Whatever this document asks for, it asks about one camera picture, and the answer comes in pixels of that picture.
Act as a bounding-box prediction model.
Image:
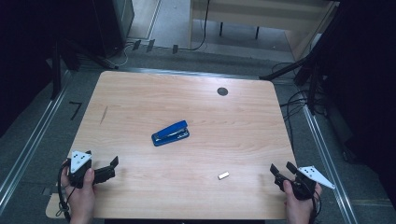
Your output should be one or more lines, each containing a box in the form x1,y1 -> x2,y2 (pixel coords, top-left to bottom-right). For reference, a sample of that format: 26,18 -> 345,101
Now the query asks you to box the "black tripod stand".
49,36 -> 120,101
259,52 -> 323,116

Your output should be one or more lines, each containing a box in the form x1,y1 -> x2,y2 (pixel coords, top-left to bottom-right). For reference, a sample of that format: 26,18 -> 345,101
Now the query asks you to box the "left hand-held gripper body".
67,150 -> 108,189

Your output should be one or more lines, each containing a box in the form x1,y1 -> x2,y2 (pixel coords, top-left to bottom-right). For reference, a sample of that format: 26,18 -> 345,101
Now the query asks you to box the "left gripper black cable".
56,160 -> 77,224

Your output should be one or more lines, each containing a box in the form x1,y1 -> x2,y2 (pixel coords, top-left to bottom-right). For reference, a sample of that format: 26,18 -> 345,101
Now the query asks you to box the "person's right hand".
283,179 -> 323,224

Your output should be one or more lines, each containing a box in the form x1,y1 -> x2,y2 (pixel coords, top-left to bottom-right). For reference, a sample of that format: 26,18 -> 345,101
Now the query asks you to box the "black cable bundle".
278,62 -> 312,150

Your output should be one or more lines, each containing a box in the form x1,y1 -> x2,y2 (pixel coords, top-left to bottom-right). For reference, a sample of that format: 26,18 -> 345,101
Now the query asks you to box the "blue stapler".
151,119 -> 191,147

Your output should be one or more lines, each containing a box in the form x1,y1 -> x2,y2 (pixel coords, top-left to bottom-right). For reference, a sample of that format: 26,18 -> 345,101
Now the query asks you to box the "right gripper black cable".
309,189 -> 323,224

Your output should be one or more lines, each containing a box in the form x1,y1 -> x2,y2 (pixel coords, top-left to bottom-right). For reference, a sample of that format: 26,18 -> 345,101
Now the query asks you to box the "metal floor rail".
303,105 -> 359,224
120,66 -> 272,80
0,69 -> 71,216

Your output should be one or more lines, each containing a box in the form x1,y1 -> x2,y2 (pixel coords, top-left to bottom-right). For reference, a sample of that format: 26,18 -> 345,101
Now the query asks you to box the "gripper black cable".
56,160 -> 77,224
309,189 -> 323,224

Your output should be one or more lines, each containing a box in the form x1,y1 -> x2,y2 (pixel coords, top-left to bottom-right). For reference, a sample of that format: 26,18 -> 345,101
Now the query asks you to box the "dark cabinet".
92,0 -> 135,59

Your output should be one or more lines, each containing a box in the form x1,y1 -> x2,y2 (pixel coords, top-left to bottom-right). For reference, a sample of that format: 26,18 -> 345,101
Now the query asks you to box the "person's left hand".
61,161 -> 96,224

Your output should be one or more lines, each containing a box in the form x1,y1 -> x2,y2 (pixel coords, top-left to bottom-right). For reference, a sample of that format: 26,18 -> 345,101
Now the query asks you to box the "light wooden bench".
188,0 -> 340,62

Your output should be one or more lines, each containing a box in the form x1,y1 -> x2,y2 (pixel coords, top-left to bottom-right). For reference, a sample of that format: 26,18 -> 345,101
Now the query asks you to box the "dark curtain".
0,0 -> 96,138
311,0 -> 396,206

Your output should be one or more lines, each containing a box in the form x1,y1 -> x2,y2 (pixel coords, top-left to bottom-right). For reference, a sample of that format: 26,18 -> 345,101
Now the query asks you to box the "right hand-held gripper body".
275,165 -> 336,202

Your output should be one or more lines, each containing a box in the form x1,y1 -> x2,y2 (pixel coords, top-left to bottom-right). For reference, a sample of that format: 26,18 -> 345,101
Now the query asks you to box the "black hanging cable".
178,0 -> 211,52

